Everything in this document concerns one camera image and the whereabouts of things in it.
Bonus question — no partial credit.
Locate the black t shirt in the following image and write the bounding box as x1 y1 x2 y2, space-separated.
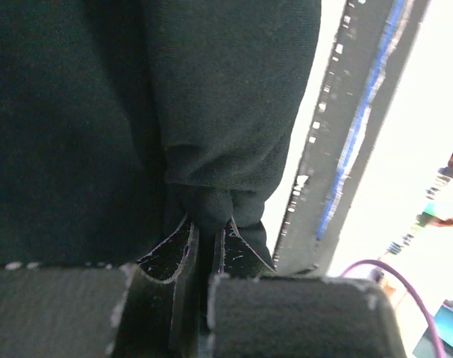
0 1 321 264

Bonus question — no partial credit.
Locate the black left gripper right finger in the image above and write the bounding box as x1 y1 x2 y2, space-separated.
207 220 406 358

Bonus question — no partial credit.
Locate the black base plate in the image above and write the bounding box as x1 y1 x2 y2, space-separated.
273 1 428 275

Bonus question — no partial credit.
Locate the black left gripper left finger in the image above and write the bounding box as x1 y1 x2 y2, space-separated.
0 217 199 357

